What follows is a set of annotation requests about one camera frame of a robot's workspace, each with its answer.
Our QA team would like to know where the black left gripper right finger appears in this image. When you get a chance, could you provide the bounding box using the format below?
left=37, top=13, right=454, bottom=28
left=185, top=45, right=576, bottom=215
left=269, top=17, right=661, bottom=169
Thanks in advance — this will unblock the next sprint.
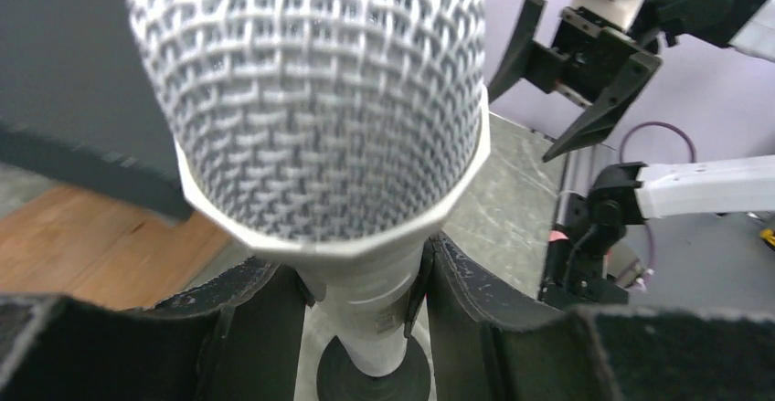
left=427, top=233, right=774, bottom=400

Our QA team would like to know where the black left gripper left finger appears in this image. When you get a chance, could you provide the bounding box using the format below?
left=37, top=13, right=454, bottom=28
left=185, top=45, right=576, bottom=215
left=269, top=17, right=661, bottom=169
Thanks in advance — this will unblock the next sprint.
left=1, top=259, right=305, bottom=400

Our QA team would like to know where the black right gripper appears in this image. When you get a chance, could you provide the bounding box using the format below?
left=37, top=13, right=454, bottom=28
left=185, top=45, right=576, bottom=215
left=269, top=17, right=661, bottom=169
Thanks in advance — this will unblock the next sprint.
left=487, top=0, right=662, bottom=163

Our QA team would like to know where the white microphone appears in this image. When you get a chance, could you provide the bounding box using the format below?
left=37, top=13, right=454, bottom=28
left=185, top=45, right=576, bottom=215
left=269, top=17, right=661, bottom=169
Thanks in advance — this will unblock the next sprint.
left=127, top=0, right=491, bottom=377

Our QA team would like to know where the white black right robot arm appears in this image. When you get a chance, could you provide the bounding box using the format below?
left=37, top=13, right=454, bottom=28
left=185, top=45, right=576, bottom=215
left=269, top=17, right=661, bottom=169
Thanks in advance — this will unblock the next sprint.
left=487, top=0, right=774, bottom=311

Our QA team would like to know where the wooden board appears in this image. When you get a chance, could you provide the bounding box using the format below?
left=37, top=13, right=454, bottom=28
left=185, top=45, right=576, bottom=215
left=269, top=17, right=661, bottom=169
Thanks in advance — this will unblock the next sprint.
left=1, top=186, right=228, bottom=309

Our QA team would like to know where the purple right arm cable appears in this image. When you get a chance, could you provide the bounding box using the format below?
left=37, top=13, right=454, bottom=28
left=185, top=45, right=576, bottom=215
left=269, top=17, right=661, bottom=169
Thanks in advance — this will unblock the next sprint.
left=618, top=121, right=697, bottom=288

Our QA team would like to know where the dark rack-mount audio unit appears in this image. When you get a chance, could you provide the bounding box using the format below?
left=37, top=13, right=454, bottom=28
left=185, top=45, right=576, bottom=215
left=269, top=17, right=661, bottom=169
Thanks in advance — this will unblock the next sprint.
left=1, top=0, right=192, bottom=220

